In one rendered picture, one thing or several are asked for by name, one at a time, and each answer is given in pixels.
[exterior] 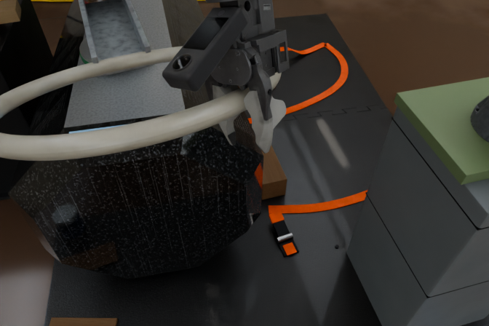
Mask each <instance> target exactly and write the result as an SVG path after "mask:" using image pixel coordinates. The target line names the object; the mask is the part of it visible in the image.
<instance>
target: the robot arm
mask: <svg viewBox="0 0 489 326"><path fill-rule="evenodd" d="M205 1H206V2H207V3H217V2H220V7H214V8H213V9H212V10H211V11H210V13H209V14H208V15H207V16H206V18H205V19H204V20H203V21H202V23H201V24H200V25H199V27H198V28H197V29H196V30H195V31H194V32H193V34H192V35H191V36H190V38H189V39H188V41H187V42H186V43H185V44H184V45H183V46H182V48H181V49H180V50H179V52H178V53H177V54H176V56H174V58H173V59H172V60H171V61H170V63H169V64H168V65H167V67H166V68H165V69H164V70H163V71H162V76H163V78H164V79H165V80H166V82H167V83H168V84H169V85H170V86H171V87H173V88H178V89H182V90H188V91H192V92H197V91H198V90H199V89H200V88H201V86H202V85H203V84H204V83H205V86H206V90H207V95H208V98H209V100H210V101H211V100H214V99H216V98H219V97H221V96H223V95H226V94H228V93H230V92H233V91H234V90H237V89H238V85H239V87H240V89H241V90H245V89H247V88H249V90H250V91H249V92H248V93H247V95H246V96H245V98H244V105H245V108H246V109H247V110H248V112H249V114H250V116H251V119H252V128H253V130H254V132H255V144H256V145H257V146H258V147H259V148H260V149H261V150H262V152H263V153H265V154H266V153H268V152H269V149H270V148H271V143H272V138H273V129H274V128H275V127H276V126H277V124H278V123H279V122H280V121H281V119H282V118H283V117H284V116H285V114H286V105H285V103H284V101H282V100H277V99H274V98H273V97H272V85H271V80H270V77H271V76H273V75H275V73H276V72H278V73H281V72H283V71H286V70H287V69H289V68H290V67H289V58H288V51H287V35H286V30H277V29H276V28H275V24H274V10H273V3H272V0H205ZM282 42H284V49H285V62H283V63H282V61H281V53H280V45H279V44H280V43H282ZM238 115H240V114H237V115H236V116H233V117H231V118H230V119H227V120H225V121H223V122H221V123H219V125H220V128H221V129H222V131H223V133H224V135H225V136H226V138H227V140H228V142H229V143H230V144H231V145H232V146H234V145H235V144H236V131H235V129H234V120H235V118H237V117H238ZM471 123H472V126H473V128H474V130H475V131H476V132H477V134H478V135H479V136H480V137H482V138H483V139H484V140H486V141H487V142H489V96H487V97H486V98H485V99H483V100H482V101H481V102H479V103H478V104H477V105H476V106H475V108H474V110H473V112H472V115H471Z"/></svg>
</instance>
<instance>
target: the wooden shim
mask: <svg viewBox="0 0 489 326"><path fill-rule="evenodd" d="M117 322H118V319H117V318H75V317H52V318H51V321H50V324H49V326H117Z"/></svg>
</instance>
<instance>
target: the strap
mask: <svg viewBox="0 0 489 326"><path fill-rule="evenodd" d="M323 47H326V48H327V49H328V50H330V51H331V52H332V53H333V54H334V55H335V56H336V57H337V58H338V60H339V62H340V64H341V75H340V77H339V79H338V81H337V82H336V83H335V84H334V85H333V86H332V87H331V88H329V89H328V90H326V91H324V92H323V93H321V94H319V95H317V96H315V97H313V98H311V99H309V100H306V101H304V102H302V103H299V104H297V105H295V106H291V107H289V108H286V114H290V113H292V112H294V111H298V110H301V109H302V108H305V107H307V106H310V105H312V104H314V103H317V102H319V101H321V100H323V99H324V98H326V97H328V96H329V95H331V94H333V93H334V92H335V91H337V90H338V89H339V88H340V87H341V86H342V85H343V84H344V82H345V81H346V79H347V76H348V65H347V62H346V60H345V58H344V57H343V55H342V54H341V53H340V52H339V51H337V50H336V49H335V48H334V47H332V46H331V45H330V44H328V43H326V44H325V43H323V42H322V43H321V44H318V45H316V46H314V47H311V48H309V49H305V50H302V51H298V50H294V49H290V48H289V47H288V48H287V50H291V51H294V52H297V53H299V54H308V53H311V52H314V51H316V50H318V49H321V48H323ZM367 191H368V190H366V191H363V192H360V193H358V194H354V195H351V196H348V197H344V198H342V199H336V200H333V201H329V202H322V203H316V204H298V205H269V214H272V213H275V212H279V211H281V213H305V212H319V211H325V210H332V209H336V208H339V207H345V206H348V205H350V204H355V203H357V202H361V201H363V200H365V197H366V193H365V192H367Z"/></svg>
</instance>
